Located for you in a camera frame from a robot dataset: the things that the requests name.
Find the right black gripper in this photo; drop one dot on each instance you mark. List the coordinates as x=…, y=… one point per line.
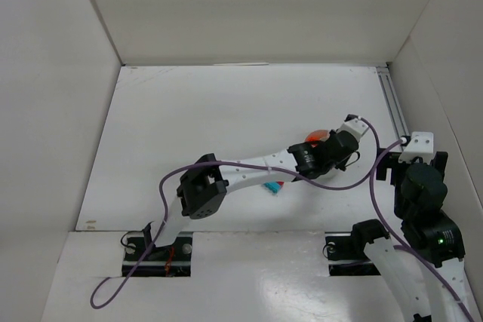
x=387, y=166

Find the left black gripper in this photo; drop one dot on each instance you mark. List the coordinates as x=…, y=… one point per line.
x=340, y=147

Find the orange round lego piece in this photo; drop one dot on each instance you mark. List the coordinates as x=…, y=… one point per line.
x=317, y=135

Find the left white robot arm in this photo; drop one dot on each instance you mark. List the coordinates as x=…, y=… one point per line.
x=197, y=191

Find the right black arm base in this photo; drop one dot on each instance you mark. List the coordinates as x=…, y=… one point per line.
x=345, y=250

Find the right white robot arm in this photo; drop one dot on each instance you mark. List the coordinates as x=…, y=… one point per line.
x=423, y=268

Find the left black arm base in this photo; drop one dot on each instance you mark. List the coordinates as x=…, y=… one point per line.
x=164, y=262

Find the teal and red lego stack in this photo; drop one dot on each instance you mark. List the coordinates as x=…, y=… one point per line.
x=273, y=187

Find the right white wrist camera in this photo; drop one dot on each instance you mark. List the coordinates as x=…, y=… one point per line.
x=420, y=146

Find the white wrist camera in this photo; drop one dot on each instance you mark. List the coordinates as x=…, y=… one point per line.
x=355, y=126
x=420, y=146

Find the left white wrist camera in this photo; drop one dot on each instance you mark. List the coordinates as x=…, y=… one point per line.
x=355, y=126

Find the aluminium rail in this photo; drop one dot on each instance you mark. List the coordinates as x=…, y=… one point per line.
x=395, y=112

